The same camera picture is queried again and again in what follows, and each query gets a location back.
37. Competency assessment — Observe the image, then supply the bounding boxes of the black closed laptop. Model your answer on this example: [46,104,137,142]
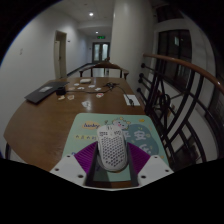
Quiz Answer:
[24,81,70,105]

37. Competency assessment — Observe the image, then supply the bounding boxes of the black railing with wooden handrail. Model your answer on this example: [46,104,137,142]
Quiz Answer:
[135,53,224,171]

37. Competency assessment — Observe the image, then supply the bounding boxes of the small black box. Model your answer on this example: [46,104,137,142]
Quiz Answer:
[55,87,67,97]

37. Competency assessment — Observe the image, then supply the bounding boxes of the green printed mouse pad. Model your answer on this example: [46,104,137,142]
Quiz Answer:
[61,112,170,184]

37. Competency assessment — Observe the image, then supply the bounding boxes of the wooden armchair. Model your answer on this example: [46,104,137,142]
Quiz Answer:
[78,60,130,80]

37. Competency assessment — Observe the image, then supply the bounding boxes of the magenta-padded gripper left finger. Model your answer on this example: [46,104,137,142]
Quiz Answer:
[49,141,101,188]

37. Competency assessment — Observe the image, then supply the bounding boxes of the white perforated computer mouse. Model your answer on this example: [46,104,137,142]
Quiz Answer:
[96,124,129,173]

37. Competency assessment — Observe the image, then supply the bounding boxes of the glass double door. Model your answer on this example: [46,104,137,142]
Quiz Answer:
[91,41,111,63]

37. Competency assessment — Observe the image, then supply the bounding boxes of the dark window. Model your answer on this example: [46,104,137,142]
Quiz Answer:
[155,29,194,101]

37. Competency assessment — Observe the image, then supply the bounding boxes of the side door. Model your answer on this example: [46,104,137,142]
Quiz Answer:
[53,29,68,80]

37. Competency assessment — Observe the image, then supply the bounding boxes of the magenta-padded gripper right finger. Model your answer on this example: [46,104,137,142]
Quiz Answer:
[125,142,175,188]

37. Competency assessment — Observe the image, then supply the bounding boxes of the black cable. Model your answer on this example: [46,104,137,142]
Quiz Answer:
[64,82,135,105]

